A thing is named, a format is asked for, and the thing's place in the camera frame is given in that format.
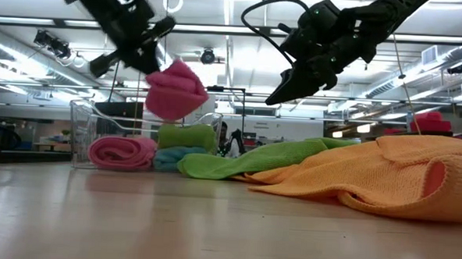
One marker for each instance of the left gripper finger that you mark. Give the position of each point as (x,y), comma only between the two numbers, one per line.
(146,61)

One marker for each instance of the pink microfiber towel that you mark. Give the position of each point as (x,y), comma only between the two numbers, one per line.
(176,94)
(120,153)

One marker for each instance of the green microfiber towel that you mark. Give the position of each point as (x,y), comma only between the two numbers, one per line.
(253,159)
(187,136)

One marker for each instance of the blue microfiber towel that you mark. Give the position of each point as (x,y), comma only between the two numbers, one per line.
(171,158)

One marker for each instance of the clear plastic bin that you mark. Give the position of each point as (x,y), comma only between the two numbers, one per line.
(80,138)

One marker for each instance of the orange microfiber towel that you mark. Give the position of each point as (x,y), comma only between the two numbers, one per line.
(389,179)

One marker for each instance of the black distant robot arm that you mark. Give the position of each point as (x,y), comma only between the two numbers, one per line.
(238,139)

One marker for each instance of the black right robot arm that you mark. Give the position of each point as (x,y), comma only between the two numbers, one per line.
(384,19)

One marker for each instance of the black monitor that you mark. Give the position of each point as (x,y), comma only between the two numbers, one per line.
(118,111)

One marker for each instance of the black ceiling device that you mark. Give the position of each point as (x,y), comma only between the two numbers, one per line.
(207,56)
(456,69)
(53,44)

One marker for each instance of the white pillar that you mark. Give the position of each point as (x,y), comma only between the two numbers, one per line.
(210,109)

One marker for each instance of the person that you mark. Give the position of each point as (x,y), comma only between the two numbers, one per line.
(226,139)

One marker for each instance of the black overhead crossbar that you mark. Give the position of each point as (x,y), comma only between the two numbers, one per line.
(414,37)

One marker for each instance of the red object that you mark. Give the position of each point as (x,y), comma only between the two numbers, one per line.
(432,122)

